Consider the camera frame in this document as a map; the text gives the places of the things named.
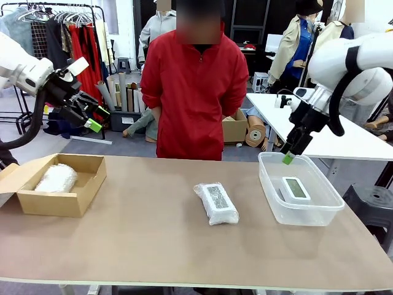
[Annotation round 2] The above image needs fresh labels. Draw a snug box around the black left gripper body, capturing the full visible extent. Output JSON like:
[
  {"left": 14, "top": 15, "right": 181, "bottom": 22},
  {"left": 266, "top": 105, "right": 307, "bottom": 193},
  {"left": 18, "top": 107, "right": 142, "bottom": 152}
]
[{"left": 45, "top": 70, "right": 83, "bottom": 109}]

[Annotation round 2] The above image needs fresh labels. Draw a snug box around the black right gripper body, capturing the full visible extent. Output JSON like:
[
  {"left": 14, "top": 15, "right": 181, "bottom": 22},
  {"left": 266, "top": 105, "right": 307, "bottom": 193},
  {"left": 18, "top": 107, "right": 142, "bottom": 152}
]
[{"left": 287, "top": 100, "right": 332, "bottom": 140}]

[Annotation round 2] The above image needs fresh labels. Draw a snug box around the unwrapped white digital clock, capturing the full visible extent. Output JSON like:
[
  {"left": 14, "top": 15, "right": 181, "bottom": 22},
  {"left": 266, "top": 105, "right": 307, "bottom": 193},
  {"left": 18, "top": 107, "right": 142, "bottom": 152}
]
[{"left": 280, "top": 176, "right": 312, "bottom": 205}]

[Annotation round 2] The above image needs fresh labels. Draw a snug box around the bubble-wrapped clock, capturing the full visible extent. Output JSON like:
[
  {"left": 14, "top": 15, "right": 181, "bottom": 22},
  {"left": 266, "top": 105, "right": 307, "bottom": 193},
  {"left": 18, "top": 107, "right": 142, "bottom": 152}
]
[
  {"left": 193, "top": 182, "right": 239, "bottom": 226},
  {"left": 34, "top": 163, "right": 79, "bottom": 194}
]

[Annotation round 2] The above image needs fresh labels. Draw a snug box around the beige paper roll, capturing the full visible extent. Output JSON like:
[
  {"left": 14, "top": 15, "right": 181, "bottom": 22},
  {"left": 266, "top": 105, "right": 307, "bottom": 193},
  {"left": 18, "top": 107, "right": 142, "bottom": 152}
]
[{"left": 106, "top": 76, "right": 120, "bottom": 111}]

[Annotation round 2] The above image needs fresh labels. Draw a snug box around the white floor strip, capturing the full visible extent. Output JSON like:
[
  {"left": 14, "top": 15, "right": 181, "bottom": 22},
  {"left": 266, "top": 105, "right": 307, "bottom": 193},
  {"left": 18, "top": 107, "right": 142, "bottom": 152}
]
[{"left": 69, "top": 136, "right": 113, "bottom": 146}]

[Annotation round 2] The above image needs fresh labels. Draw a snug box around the upright grey tube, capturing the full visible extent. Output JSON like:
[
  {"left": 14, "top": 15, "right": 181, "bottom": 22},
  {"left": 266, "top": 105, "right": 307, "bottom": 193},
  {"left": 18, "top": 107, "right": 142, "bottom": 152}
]
[{"left": 118, "top": 72, "right": 129, "bottom": 113}]

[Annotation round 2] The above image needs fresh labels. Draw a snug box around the white work table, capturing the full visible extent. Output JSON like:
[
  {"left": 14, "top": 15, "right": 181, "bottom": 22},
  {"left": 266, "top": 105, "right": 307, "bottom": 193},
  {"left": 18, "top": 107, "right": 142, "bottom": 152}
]
[{"left": 245, "top": 92, "right": 393, "bottom": 161}]

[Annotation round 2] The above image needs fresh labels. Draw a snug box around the dark grey storage bin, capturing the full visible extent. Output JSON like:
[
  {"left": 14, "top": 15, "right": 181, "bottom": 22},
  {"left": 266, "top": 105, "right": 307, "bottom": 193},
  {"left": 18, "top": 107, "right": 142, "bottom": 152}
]
[{"left": 108, "top": 108, "right": 142, "bottom": 133}]

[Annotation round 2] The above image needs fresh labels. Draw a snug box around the brown paper roll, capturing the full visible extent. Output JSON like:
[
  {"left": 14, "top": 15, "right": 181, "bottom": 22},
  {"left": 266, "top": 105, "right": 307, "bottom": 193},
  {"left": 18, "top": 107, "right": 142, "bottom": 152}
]
[{"left": 131, "top": 82, "right": 139, "bottom": 113}]

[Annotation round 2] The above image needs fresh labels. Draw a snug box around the black hanging garment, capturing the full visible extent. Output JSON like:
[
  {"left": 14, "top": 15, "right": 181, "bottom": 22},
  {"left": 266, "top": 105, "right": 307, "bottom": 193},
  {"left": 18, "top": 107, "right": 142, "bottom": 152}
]
[{"left": 45, "top": 22, "right": 78, "bottom": 73}]

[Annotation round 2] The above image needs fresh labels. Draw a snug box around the red dress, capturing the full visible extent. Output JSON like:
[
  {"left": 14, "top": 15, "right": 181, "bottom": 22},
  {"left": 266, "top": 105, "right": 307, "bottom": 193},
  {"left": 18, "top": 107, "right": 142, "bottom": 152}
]
[{"left": 68, "top": 23, "right": 104, "bottom": 121}]

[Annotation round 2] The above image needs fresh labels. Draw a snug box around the white paper roll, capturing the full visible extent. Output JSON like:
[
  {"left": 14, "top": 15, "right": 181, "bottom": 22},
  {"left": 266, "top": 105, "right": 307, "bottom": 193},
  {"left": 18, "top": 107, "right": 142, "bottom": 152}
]
[{"left": 136, "top": 88, "right": 147, "bottom": 113}]

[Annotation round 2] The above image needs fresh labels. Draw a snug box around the grey plastic stool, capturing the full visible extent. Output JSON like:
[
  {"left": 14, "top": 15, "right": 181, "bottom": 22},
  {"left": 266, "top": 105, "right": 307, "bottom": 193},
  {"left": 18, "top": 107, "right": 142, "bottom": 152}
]
[{"left": 116, "top": 57, "right": 132, "bottom": 75}]

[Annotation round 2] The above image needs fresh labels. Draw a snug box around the black tripod stand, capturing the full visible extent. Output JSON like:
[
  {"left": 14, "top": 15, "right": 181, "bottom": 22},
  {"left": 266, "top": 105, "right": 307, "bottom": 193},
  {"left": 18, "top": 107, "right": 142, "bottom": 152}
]
[{"left": 297, "top": 22, "right": 327, "bottom": 90}]

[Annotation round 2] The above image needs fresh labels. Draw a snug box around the grid-pattern dark garment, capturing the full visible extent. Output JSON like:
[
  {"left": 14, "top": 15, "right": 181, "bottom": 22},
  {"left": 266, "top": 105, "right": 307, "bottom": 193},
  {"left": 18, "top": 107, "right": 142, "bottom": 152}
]
[{"left": 30, "top": 20, "right": 50, "bottom": 60}]

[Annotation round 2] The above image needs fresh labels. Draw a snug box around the floor mannequin in grey clothes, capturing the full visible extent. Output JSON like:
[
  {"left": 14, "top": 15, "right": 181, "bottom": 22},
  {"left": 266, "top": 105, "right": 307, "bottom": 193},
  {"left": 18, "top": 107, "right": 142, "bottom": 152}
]
[{"left": 122, "top": 106, "right": 159, "bottom": 144}]

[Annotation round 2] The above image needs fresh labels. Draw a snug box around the small brown cardboard carton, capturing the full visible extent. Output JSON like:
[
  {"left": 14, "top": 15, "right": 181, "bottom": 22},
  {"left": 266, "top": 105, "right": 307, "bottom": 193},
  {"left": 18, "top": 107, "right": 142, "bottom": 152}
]
[{"left": 222, "top": 108, "right": 250, "bottom": 146}]

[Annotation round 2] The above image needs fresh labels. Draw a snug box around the white crate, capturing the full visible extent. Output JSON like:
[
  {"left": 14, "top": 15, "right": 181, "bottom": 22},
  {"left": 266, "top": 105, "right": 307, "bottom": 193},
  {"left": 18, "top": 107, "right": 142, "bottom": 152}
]
[{"left": 252, "top": 71, "right": 270, "bottom": 93}]

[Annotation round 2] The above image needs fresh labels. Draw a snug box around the clear plastic container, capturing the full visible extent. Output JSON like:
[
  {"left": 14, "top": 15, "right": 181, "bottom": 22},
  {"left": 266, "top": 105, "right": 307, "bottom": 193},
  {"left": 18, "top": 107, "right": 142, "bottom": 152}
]
[{"left": 257, "top": 151, "right": 346, "bottom": 227}]

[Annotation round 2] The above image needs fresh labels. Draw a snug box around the mannequin in beige coat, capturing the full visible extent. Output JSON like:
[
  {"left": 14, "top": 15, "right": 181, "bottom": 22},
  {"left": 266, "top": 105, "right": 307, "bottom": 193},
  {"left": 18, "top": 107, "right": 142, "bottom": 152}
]
[{"left": 267, "top": 0, "right": 322, "bottom": 86}]

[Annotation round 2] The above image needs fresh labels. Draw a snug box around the skin-coloured mannequin limb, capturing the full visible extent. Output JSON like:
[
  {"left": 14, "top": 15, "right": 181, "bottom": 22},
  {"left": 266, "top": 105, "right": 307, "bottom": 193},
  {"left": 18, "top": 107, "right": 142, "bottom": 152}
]
[{"left": 364, "top": 101, "right": 393, "bottom": 141}]

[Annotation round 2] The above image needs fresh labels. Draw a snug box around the grey knit garment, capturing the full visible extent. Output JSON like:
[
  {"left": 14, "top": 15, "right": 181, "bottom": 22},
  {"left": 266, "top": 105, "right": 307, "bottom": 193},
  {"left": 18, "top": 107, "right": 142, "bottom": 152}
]
[{"left": 0, "top": 7, "right": 35, "bottom": 57}]

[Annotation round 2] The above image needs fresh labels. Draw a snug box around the black metal clothes rack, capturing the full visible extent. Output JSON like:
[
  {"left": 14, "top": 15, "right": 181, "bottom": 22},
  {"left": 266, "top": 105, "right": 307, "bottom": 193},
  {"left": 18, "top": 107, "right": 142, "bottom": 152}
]
[{"left": 0, "top": 2, "right": 115, "bottom": 136}]

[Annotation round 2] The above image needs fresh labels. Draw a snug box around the white monitor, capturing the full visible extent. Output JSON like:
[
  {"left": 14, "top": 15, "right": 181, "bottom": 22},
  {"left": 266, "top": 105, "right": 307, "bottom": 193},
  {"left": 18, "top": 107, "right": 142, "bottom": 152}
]
[{"left": 264, "top": 33, "right": 285, "bottom": 53}]

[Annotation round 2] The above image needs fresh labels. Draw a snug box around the open brown cardboard box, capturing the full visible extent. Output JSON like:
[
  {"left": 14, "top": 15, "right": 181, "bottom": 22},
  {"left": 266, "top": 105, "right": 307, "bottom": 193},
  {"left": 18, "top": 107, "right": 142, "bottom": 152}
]
[{"left": 0, "top": 152, "right": 107, "bottom": 218}]

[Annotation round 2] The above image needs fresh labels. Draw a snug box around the black plastic stool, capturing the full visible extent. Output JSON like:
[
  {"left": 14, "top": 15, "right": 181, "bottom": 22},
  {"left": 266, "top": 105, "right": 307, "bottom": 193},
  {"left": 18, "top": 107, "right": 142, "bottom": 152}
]
[{"left": 341, "top": 183, "right": 393, "bottom": 246}]

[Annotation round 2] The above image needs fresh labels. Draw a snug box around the mannequin in grey hoodie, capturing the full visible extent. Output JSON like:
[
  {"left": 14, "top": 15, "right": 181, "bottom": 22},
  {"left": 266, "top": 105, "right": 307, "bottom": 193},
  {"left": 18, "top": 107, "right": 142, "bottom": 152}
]
[{"left": 137, "top": 0, "right": 177, "bottom": 67}]

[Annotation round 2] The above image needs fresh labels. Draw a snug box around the mannequin in cream jacket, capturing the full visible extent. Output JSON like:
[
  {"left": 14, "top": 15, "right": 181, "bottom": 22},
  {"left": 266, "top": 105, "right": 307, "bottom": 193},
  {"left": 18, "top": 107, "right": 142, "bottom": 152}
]
[{"left": 319, "top": 0, "right": 366, "bottom": 41}]

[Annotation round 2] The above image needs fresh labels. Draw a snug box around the person in red jacket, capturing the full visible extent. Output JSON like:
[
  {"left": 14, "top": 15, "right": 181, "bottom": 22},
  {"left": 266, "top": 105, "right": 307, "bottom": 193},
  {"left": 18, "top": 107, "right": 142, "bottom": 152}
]
[{"left": 139, "top": 0, "right": 250, "bottom": 162}]

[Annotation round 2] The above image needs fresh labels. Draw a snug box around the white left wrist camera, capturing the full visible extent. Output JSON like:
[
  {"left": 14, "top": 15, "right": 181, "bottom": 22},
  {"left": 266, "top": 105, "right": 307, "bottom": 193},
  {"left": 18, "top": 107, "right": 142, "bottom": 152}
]
[{"left": 66, "top": 56, "right": 90, "bottom": 77}]

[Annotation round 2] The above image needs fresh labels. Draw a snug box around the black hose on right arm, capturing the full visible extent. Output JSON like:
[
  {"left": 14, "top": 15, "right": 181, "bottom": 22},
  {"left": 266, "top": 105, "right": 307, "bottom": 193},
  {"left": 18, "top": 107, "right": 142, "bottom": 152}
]
[{"left": 327, "top": 45, "right": 367, "bottom": 138}]

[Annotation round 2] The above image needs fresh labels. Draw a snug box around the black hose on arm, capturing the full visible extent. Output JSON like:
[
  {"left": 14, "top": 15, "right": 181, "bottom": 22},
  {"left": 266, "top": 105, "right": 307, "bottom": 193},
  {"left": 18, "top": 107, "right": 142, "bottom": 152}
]
[
  {"left": 0, "top": 88, "right": 47, "bottom": 151},
  {"left": 327, "top": 45, "right": 367, "bottom": 138}
]

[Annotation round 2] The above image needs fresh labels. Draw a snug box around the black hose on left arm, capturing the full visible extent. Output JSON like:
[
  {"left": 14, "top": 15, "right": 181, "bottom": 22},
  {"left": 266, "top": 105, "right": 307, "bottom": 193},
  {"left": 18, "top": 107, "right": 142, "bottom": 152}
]
[{"left": 0, "top": 88, "right": 47, "bottom": 151}]

